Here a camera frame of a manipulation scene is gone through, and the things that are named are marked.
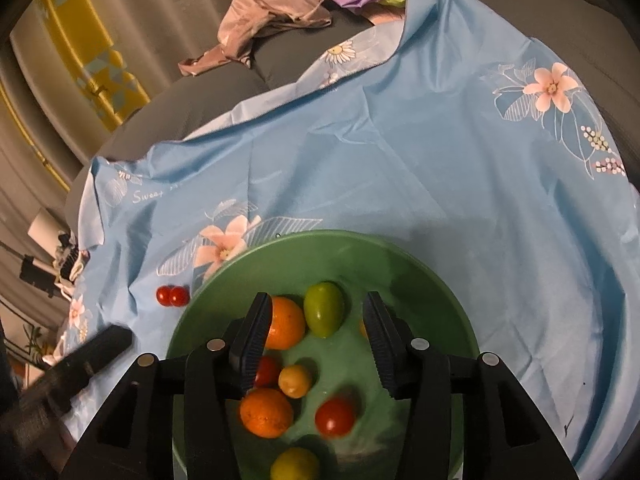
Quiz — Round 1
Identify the large orange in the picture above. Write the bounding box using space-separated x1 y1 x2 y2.
264 296 307 351

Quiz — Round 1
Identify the yellow patterned curtain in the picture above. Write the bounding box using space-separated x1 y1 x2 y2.
35 0 151 136

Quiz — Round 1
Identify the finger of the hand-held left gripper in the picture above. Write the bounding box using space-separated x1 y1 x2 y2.
30 324 133 411

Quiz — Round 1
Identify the grey sofa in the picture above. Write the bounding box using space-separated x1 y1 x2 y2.
65 0 640 241

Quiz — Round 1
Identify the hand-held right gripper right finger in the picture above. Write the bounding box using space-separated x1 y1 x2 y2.
362 291 581 480

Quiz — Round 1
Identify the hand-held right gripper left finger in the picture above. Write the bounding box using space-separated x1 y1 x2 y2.
60 291 273 480

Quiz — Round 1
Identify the green plum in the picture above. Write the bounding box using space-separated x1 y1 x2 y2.
303 282 346 339
270 447 321 480

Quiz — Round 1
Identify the green bowl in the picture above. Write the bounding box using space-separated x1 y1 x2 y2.
166 230 480 480

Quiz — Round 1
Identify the white lamp shade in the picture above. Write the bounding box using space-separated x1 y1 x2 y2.
27 208 71 256

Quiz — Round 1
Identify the small orange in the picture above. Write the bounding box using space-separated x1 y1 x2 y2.
239 388 295 439

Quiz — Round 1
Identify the green potted plant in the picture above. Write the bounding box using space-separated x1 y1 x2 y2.
22 325 48 361

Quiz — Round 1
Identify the blue floral bedsheet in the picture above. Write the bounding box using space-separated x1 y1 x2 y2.
50 0 640 476

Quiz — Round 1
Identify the black tripod device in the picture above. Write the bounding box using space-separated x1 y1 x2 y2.
19 255 56 298

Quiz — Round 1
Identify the pink beige cloth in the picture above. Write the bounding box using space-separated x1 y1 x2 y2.
178 0 333 77

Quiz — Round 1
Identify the white crumpled cloth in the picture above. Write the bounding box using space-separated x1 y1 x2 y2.
52 255 91 296

